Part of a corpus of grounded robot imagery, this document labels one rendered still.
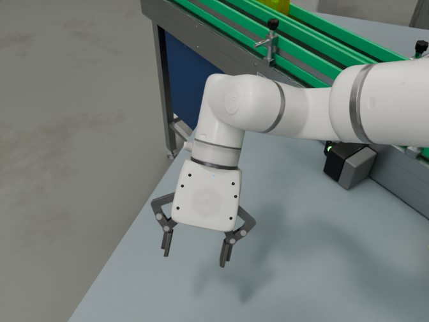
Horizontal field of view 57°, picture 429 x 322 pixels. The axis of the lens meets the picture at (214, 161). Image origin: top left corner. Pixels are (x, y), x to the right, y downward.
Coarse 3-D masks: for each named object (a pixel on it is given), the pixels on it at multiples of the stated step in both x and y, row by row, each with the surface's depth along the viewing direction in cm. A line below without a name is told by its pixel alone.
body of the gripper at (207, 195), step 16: (192, 160) 60; (192, 176) 60; (208, 176) 60; (224, 176) 60; (240, 176) 61; (176, 192) 60; (192, 192) 60; (208, 192) 60; (224, 192) 60; (240, 192) 61; (176, 208) 61; (192, 208) 60; (208, 208) 60; (224, 208) 60; (192, 224) 61; (208, 224) 61; (224, 224) 61
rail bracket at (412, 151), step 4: (408, 148) 85; (412, 148) 84; (416, 148) 84; (420, 148) 84; (404, 152) 87; (408, 152) 85; (412, 152) 84; (416, 152) 84; (420, 152) 84; (412, 156) 84; (416, 156) 84
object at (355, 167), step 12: (336, 144) 95; (348, 144) 95; (360, 144) 95; (336, 156) 93; (348, 156) 92; (360, 156) 92; (372, 156) 92; (324, 168) 98; (336, 168) 95; (348, 168) 92; (360, 168) 92; (336, 180) 97; (348, 180) 93; (360, 180) 96
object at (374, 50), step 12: (300, 12) 119; (312, 24) 117; (324, 24) 113; (336, 36) 112; (348, 36) 108; (360, 36) 106; (360, 48) 107; (372, 48) 104; (384, 48) 102; (384, 60) 102; (396, 60) 100
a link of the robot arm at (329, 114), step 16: (368, 64) 42; (336, 80) 42; (352, 80) 40; (288, 96) 53; (304, 96) 56; (320, 96) 55; (336, 96) 41; (352, 96) 40; (288, 112) 53; (304, 112) 55; (320, 112) 55; (336, 112) 41; (352, 112) 40; (288, 128) 55; (304, 128) 57; (320, 128) 55; (336, 128) 42; (352, 128) 41
